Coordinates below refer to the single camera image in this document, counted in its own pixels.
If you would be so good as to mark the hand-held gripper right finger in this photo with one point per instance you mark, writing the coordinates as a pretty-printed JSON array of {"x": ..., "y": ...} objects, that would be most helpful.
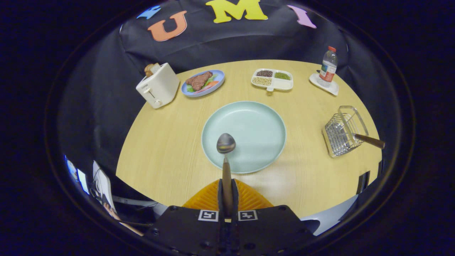
[{"x": 235, "y": 201}]

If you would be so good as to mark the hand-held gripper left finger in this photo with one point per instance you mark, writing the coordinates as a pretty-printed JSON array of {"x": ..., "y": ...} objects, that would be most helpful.
[{"x": 220, "y": 201}]

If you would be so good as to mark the light green plate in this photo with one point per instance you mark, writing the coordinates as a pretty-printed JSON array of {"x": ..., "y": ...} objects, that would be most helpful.
[{"x": 256, "y": 131}]

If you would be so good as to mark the steak with vegetables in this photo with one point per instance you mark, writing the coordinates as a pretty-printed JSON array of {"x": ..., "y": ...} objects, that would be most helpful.
[{"x": 199, "y": 81}]

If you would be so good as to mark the clear cutlery drain basket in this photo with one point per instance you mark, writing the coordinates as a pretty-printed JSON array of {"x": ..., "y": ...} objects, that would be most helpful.
[{"x": 341, "y": 137}]

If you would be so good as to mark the small blue plate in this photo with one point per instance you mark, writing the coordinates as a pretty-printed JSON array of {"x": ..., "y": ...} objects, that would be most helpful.
[{"x": 220, "y": 75}]

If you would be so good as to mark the white divided tray with beans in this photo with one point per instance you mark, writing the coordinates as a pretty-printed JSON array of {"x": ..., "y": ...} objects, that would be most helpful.
[{"x": 284, "y": 84}]

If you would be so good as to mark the black table clamp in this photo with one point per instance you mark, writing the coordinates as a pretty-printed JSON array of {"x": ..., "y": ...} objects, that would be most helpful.
[{"x": 362, "y": 181}]

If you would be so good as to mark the white toaster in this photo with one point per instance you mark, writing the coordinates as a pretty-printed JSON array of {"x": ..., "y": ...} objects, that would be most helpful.
[{"x": 160, "y": 87}]

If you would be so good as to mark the white square coaster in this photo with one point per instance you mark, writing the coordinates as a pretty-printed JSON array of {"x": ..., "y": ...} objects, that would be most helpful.
[{"x": 332, "y": 90}]

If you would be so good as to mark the toasted bread slice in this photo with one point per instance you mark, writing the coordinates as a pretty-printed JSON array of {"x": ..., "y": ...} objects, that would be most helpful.
[{"x": 151, "y": 69}]

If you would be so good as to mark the black backdrop cloth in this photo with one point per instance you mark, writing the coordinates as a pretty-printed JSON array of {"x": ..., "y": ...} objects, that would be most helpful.
[{"x": 106, "y": 89}]

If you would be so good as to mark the clear water bottle red cap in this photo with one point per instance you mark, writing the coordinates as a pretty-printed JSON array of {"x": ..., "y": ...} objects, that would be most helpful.
[{"x": 327, "y": 69}]

